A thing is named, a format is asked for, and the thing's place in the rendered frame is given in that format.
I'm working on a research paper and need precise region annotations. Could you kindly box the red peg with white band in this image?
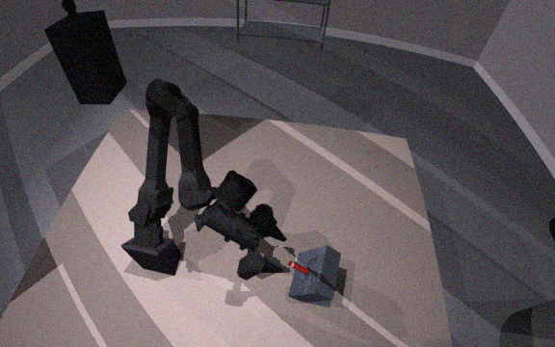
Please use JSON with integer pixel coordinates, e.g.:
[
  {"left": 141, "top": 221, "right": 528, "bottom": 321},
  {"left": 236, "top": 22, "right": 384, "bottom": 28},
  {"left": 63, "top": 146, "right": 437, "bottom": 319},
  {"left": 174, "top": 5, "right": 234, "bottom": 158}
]
[{"left": 288, "top": 260, "right": 309, "bottom": 274}]

